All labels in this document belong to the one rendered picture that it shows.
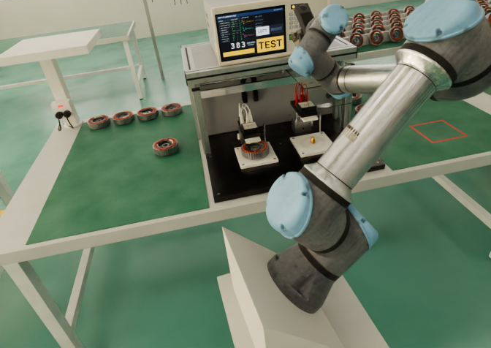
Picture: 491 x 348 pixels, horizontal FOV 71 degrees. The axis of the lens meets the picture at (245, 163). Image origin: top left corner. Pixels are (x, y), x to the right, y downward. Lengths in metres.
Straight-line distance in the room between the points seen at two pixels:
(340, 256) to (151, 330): 1.29
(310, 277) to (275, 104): 0.99
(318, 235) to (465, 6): 0.46
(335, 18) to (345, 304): 0.72
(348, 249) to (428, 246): 1.47
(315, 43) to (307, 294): 0.63
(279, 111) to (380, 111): 0.99
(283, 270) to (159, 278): 1.34
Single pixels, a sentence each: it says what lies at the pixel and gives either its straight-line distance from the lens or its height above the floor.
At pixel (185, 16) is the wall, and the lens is 7.68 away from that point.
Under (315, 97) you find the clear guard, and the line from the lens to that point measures 1.22.
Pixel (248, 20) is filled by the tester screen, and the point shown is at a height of 1.26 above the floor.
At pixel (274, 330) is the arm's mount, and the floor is 0.95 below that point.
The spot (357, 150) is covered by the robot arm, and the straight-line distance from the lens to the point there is 0.66.
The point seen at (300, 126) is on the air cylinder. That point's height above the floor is 0.80.
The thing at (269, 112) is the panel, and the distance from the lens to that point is 1.62.
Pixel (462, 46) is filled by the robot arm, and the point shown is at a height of 1.33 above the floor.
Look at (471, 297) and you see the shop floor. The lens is 2.04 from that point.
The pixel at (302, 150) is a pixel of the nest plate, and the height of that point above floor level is 0.78.
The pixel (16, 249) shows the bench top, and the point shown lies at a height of 0.75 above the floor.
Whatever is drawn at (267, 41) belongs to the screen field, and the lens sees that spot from 1.38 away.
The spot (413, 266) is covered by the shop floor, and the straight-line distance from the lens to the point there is 2.08.
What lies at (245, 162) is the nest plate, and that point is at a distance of 1.35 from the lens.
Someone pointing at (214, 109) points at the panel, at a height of 0.89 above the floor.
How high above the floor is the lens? 1.52
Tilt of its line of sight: 33 degrees down
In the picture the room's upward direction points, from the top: 7 degrees counter-clockwise
